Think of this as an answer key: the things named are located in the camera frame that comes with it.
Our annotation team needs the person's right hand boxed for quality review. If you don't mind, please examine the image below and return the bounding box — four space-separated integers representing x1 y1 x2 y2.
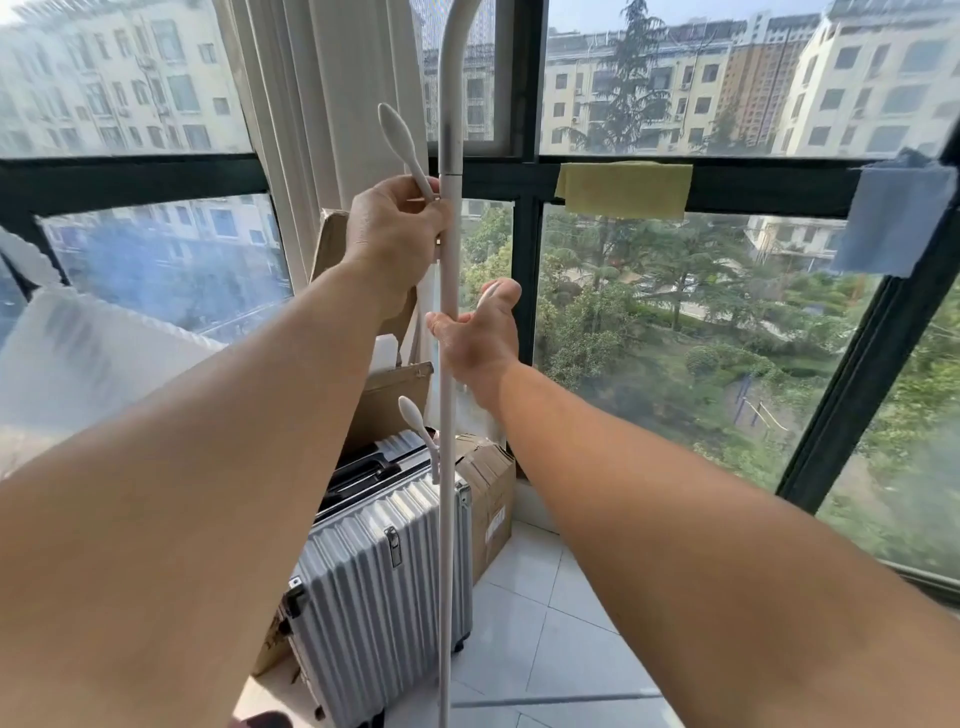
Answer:
425 278 525 411

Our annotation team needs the person's left hand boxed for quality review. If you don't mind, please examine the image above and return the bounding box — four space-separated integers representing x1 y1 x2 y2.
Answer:
343 175 456 321

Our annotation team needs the white coat rack stand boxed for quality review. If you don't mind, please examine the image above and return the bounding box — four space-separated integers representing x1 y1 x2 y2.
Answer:
377 0 485 728

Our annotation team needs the person's right forearm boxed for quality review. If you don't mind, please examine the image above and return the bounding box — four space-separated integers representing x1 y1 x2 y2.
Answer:
465 360 960 728

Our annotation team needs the person's left forearm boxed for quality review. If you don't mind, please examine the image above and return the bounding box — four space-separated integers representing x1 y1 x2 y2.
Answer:
0 255 421 728

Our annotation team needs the tall open cardboard box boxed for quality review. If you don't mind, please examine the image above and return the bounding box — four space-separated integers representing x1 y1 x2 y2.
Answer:
307 209 437 468

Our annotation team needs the yellow cleaning cloth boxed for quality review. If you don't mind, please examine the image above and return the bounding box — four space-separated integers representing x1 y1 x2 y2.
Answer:
554 160 695 222

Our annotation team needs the white sheer curtain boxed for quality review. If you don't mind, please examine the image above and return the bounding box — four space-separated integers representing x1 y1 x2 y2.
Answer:
213 0 453 303

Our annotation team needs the brown taped cardboard box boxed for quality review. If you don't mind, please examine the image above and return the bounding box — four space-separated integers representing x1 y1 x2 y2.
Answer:
453 432 519 588

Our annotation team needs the silver ribbed suitcase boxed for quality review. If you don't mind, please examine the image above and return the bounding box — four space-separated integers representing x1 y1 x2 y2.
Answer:
283 429 475 728

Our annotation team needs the white scalloped translucent cover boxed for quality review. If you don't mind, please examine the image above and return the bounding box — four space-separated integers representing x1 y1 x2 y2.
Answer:
0 225 228 481

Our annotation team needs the blue cleaning cloth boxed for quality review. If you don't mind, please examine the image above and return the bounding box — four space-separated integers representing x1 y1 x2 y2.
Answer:
830 147 960 279

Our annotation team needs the flat cardboard piece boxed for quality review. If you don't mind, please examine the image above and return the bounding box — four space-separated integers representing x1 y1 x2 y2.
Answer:
250 598 303 678

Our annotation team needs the black window frame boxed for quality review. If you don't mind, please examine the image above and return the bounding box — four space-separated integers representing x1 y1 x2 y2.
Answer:
0 0 960 603

